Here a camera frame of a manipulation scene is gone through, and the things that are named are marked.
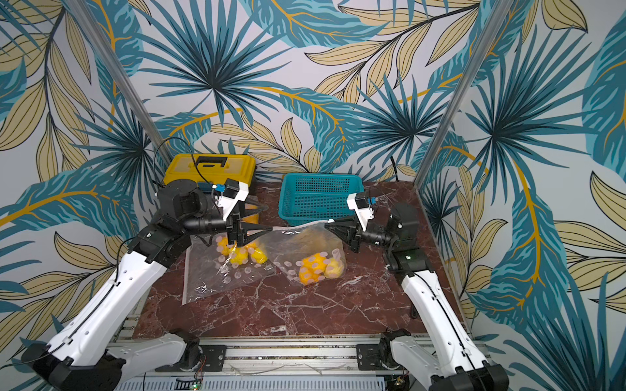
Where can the left aluminium frame post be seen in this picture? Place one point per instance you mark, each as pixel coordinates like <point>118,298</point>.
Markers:
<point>98,26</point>

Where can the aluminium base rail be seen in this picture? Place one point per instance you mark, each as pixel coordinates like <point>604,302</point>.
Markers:
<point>291,356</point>

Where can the yellow black toolbox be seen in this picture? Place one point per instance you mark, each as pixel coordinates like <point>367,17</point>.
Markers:
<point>213,168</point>

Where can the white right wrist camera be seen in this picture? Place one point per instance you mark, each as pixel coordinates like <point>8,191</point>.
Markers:
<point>362,203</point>

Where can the teal plastic basket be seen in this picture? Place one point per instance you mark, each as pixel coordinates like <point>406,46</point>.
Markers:
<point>305,198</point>

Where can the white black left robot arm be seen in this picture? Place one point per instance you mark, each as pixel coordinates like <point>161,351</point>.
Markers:
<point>78,357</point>

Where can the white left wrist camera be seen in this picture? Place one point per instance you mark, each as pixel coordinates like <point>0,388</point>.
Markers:
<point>230,194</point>

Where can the orange fruits in left bag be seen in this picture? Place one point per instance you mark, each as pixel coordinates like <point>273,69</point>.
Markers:
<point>240,255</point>

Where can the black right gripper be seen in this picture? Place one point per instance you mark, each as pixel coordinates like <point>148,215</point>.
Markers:
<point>354,235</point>

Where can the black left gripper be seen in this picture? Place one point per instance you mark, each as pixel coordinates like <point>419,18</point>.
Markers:
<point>237,229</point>

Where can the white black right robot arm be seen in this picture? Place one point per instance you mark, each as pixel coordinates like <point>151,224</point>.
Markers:
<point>430,313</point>

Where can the yellow fruits in middle bag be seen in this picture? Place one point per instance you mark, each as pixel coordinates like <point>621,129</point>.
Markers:
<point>319,267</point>

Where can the aluminium frame post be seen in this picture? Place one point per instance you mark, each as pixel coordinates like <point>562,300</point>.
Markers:
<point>487,36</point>
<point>98,26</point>

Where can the dotted zip-top bag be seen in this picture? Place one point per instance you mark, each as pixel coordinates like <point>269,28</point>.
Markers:
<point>205,276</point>
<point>285,247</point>

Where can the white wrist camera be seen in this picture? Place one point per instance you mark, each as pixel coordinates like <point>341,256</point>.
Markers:
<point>362,203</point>
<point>230,194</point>

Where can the right aluminium frame post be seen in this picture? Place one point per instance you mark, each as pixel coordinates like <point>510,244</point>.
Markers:
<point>487,36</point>

